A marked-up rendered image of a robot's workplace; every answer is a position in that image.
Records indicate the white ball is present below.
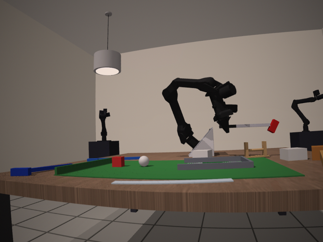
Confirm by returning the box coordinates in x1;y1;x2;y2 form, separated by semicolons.
139;156;149;167

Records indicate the wooden mallet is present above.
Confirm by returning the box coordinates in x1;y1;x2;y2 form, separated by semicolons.
311;145;323;165

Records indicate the green flat mat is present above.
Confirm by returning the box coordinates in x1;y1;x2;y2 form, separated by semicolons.
56;157;305;180

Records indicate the red cube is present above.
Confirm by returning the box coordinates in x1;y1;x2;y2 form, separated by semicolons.
112;156;125;167

